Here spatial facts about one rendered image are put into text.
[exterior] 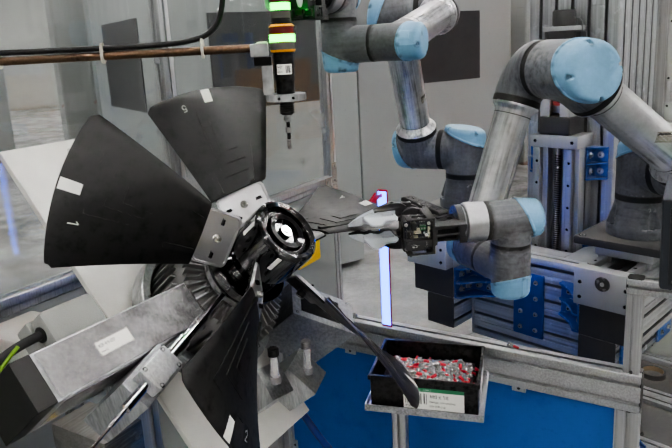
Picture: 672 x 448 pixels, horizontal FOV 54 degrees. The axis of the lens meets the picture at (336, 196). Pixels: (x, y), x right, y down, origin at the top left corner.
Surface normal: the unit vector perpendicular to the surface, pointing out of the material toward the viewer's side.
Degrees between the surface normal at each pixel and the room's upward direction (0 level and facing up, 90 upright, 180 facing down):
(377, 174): 90
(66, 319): 50
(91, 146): 71
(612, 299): 90
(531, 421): 90
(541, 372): 90
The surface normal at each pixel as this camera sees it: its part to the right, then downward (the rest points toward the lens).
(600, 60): 0.29, 0.12
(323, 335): 0.10, 0.73
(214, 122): 0.10, -0.47
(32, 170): 0.62, -0.57
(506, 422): -0.51, 0.22
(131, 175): 0.57, -0.06
